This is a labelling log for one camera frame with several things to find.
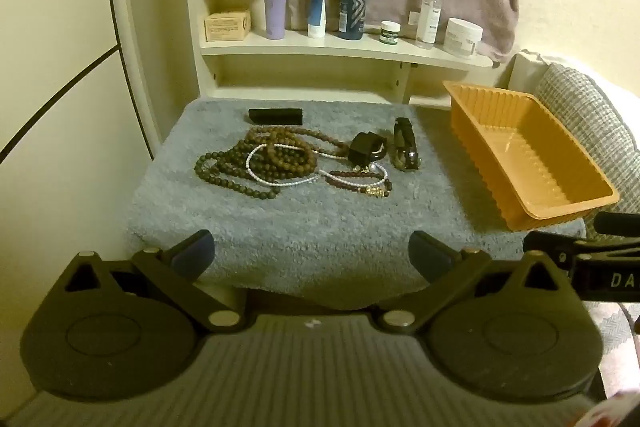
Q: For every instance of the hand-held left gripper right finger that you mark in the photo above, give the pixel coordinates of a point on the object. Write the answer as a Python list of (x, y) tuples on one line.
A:
[(425, 253)]

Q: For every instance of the black rectangular case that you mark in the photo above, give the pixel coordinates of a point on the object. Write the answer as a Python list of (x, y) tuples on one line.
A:
[(276, 116)]

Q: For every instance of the orange plastic tray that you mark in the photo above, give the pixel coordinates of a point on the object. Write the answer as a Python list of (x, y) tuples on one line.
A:
[(530, 157)]

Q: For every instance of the grey checkered pillow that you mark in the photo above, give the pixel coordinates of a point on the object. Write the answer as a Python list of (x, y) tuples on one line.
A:
[(585, 107)]

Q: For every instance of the small cardboard box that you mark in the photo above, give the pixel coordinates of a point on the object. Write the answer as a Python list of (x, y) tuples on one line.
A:
[(227, 26)]

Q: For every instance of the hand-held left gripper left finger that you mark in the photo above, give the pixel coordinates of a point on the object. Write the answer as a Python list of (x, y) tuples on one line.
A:
[(196, 253)]

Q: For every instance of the cream arched frame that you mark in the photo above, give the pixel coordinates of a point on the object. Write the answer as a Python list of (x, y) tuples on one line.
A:
[(132, 57)]

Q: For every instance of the grey fluffy mat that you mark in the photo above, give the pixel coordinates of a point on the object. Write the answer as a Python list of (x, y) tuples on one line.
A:
[(310, 227)]

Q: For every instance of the clear spray bottle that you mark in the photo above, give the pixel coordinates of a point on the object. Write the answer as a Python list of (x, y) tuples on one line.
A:
[(430, 17)]

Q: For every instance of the white pillow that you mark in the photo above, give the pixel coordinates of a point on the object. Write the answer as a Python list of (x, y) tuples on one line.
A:
[(525, 72)]

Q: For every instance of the pink striped cloth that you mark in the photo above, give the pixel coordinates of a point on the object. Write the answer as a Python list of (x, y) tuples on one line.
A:
[(612, 347)]

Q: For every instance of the white cream jar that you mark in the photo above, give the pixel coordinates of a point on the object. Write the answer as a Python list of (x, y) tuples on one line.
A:
[(462, 38)]

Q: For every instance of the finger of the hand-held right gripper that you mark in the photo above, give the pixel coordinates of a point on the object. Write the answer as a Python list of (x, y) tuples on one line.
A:
[(617, 224), (550, 244)]

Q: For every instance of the purple tube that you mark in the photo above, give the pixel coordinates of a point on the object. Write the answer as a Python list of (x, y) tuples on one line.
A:
[(276, 4)]

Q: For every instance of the red and white packet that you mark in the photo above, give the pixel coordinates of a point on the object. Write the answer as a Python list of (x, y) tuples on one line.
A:
[(617, 409)]

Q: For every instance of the small green jar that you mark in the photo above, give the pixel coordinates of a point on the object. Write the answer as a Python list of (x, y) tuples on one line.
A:
[(390, 33)]

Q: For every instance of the cream shelf unit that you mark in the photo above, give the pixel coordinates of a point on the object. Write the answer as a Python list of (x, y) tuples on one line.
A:
[(320, 49)]

